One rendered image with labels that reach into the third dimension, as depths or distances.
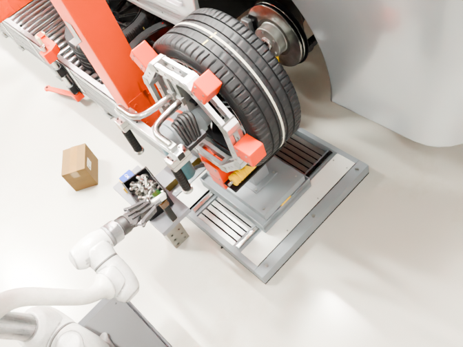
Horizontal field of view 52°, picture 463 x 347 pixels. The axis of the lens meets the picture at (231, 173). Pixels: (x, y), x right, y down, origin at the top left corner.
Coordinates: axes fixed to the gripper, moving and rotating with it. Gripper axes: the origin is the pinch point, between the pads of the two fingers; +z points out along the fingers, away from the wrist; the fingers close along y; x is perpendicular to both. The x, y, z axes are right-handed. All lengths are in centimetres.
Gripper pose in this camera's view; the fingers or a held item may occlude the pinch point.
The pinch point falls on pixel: (158, 199)
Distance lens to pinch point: 196.1
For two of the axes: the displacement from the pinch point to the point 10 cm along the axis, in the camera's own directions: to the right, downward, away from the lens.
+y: -7.3, -4.2, 5.5
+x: 0.8, 7.4, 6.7
